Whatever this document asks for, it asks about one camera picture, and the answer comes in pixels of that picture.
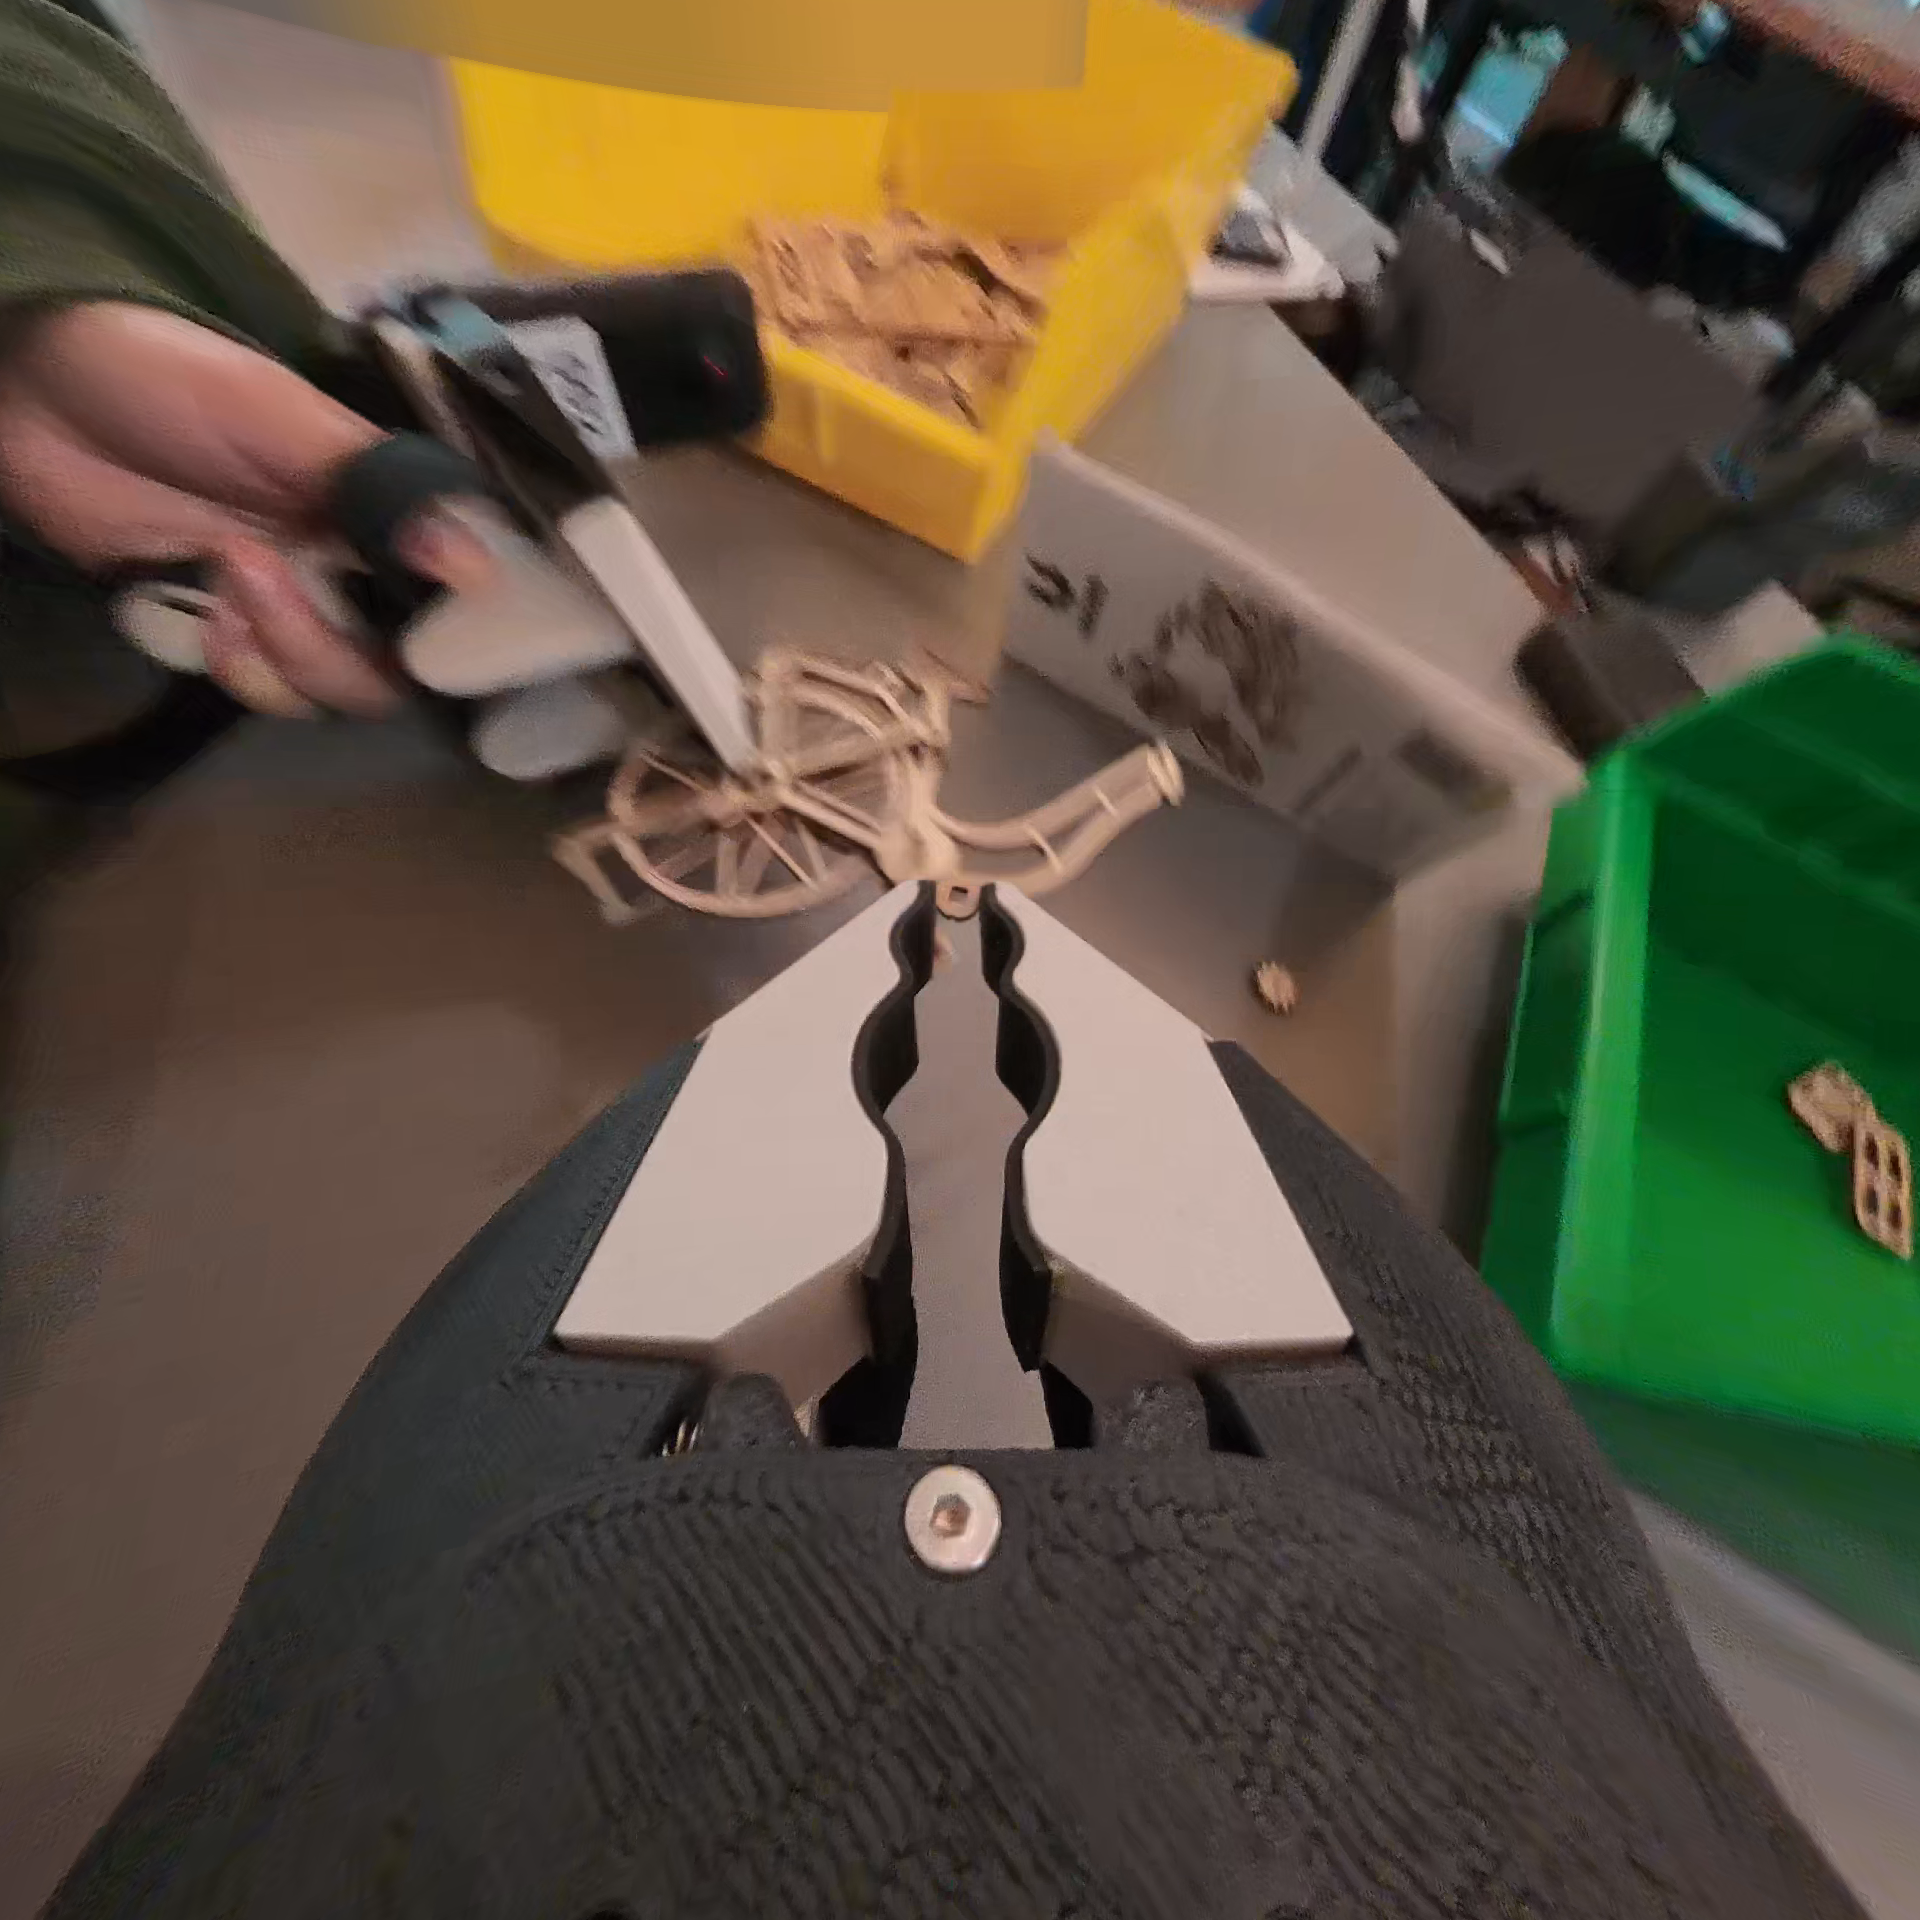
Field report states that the green plastic bin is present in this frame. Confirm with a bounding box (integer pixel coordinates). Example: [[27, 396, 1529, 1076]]
[[1476, 625, 1920, 1454]]

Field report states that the long wooden frame piece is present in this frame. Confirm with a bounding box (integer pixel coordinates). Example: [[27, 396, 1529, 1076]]
[[1847, 1113, 1917, 1264]]

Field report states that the grey printed cardboard box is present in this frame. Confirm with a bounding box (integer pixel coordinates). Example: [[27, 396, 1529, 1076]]
[[1001, 430, 1590, 879]]

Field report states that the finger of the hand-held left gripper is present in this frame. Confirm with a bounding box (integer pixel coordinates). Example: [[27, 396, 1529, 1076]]
[[564, 498, 764, 775], [393, 552, 661, 785]]

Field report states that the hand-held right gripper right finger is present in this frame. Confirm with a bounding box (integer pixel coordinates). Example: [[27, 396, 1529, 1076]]
[[971, 886, 1357, 1422]]

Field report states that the yellow plastic bin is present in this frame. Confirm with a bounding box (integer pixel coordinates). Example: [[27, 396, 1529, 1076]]
[[447, 0, 1297, 569]]

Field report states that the pile of wooden puzzle pieces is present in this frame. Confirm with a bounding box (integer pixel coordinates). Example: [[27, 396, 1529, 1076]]
[[746, 205, 1067, 436]]

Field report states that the person's left hand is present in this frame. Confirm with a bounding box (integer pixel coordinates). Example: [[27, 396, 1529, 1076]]
[[0, 299, 497, 724]]

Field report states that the person's left forearm green sleeve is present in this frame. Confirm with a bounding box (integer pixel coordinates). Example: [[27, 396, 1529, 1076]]
[[0, 0, 358, 396]]

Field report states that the wooden bicycle model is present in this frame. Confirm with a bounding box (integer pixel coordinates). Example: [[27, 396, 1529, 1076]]
[[553, 646, 1190, 931]]

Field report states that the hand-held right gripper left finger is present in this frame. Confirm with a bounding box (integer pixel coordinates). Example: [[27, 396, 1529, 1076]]
[[553, 879, 941, 1422]]

